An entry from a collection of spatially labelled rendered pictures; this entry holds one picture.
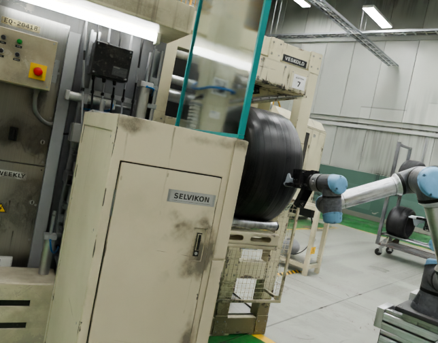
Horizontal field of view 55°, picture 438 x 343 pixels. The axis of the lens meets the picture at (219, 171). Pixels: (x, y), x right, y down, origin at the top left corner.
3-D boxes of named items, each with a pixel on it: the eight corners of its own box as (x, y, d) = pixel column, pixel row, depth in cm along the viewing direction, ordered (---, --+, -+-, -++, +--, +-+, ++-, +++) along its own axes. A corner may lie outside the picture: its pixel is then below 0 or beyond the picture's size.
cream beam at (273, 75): (216, 69, 221) (222, 41, 221) (197, 73, 244) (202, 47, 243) (306, 96, 249) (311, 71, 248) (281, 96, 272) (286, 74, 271)
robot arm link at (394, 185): (419, 162, 184) (310, 192, 186) (431, 162, 173) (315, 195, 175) (426, 187, 184) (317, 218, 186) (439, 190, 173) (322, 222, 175)
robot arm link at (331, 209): (338, 219, 175) (337, 192, 175) (345, 224, 164) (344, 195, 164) (319, 220, 176) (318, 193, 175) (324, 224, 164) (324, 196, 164)
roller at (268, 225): (216, 226, 197) (220, 218, 195) (213, 220, 201) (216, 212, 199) (277, 232, 213) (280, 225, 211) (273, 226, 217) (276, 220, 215)
